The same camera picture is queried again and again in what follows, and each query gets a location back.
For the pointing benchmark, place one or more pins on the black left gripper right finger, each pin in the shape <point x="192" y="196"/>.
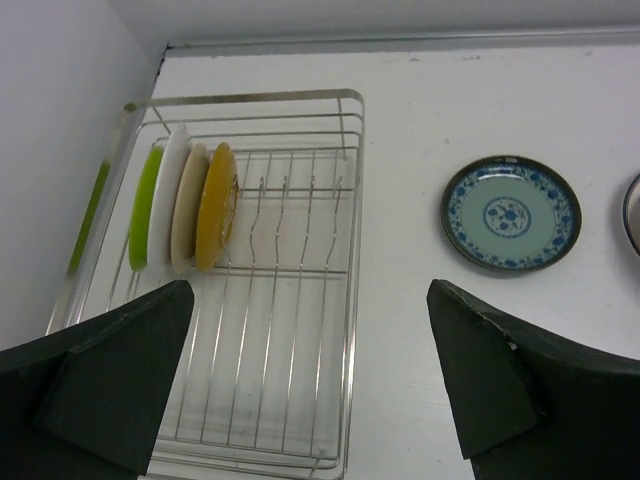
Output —
<point x="528" y="403"/>

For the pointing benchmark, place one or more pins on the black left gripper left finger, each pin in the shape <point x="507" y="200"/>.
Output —
<point x="87" y="401"/>

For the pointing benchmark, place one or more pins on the teal blue patterned plate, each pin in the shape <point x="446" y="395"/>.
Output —
<point x="510" y="214"/>

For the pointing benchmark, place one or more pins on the white plate orange sunburst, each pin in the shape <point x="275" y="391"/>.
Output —
<point x="630" y="213"/>

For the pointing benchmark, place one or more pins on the yellow plate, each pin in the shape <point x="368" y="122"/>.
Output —
<point x="217" y="209"/>

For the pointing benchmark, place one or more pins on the large white plate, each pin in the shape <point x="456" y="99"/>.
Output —
<point x="168" y="179"/>

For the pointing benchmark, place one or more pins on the lime green plate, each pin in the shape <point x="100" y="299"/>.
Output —
<point x="141" y="210"/>

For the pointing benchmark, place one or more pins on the beige plate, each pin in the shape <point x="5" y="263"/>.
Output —
<point x="183" y="231"/>

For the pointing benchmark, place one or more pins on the metal wire dish rack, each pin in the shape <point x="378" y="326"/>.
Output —
<point x="263" y="389"/>

